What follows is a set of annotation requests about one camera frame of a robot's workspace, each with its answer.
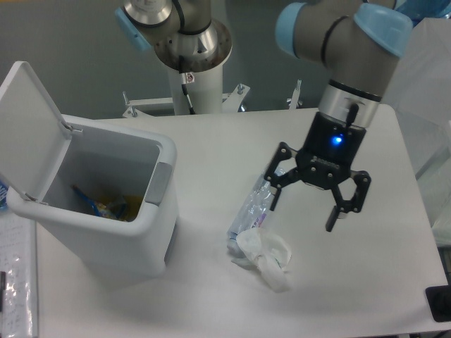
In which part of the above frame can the black cable on pedestal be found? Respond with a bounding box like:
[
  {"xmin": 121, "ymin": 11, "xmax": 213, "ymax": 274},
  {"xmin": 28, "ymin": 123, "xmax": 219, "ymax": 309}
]
[{"xmin": 180, "ymin": 72, "xmax": 196, "ymax": 115}]

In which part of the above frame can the white pedestal base frame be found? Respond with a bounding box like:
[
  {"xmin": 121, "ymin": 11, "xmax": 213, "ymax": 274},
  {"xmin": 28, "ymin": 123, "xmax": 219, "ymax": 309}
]
[{"xmin": 121, "ymin": 79, "xmax": 303, "ymax": 118}]

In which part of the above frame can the crushed clear plastic bottle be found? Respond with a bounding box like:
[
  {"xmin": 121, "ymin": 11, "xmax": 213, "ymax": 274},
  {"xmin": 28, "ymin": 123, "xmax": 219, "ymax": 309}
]
[{"xmin": 227, "ymin": 171, "xmax": 275, "ymax": 258}]

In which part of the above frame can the crumpled white tissue wrapper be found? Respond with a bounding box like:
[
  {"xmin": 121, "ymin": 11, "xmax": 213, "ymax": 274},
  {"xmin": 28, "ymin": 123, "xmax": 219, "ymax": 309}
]
[{"xmin": 228, "ymin": 227, "xmax": 292, "ymax": 292}]

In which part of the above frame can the paper sheet in plastic sleeve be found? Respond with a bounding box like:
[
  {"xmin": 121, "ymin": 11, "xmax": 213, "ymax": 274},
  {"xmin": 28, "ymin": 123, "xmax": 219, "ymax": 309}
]
[{"xmin": 1, "ymin": 211, "xmax": 39, "ymax": 337}]

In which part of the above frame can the blue packet at left edge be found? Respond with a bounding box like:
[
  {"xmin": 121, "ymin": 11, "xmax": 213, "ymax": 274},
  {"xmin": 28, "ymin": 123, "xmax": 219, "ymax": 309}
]
[{"xmin": 0, "ymin": 182, "xmax": 9, "ymax": 213}]

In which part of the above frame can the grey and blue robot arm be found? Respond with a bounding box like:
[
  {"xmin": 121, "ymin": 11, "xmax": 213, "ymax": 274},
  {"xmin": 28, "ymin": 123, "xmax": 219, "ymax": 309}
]
[{"xmin": 115, "ymin": 1, "xmax": 412, "ymax": 231}]

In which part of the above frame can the white push-lid trash can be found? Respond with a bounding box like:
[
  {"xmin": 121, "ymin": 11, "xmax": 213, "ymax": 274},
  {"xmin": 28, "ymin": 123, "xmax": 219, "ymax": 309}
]
[{"xmin": 1, "ymin": 61, "xmax": 178, "ymax": 280}]

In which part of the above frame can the yellow and blue trash inside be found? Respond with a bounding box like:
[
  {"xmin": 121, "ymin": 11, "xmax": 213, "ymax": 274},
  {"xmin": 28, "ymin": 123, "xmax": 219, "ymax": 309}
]
[{"xmin": 70, "ymin": 184, "xmax": 142, "ymax": 222}]

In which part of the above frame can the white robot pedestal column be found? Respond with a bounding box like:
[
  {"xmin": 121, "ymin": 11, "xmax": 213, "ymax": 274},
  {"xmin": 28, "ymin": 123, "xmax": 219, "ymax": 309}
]
[{"xmin": 167, "ymin": 65, "xmax": 223, "ymax": 115}]

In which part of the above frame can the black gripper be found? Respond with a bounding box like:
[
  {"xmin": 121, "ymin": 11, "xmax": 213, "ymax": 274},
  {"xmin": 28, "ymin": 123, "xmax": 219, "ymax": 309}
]
[{"xmin": 264, "ymin": 112, "xmax": 372, "ymax": 233}]

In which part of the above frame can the black device at right edge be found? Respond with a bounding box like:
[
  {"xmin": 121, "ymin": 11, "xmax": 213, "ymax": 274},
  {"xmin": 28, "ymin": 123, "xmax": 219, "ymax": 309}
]
[{"xmin": 425, "ymin": 285, "xmax": 450, "ymax": 323}]

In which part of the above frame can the blue plastic water bottle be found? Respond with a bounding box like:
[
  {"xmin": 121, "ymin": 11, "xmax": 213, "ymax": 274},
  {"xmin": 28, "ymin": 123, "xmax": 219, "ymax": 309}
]
[{"xmin": 395, "ymin": 0, "xmax": 450, "ymax": 26}]

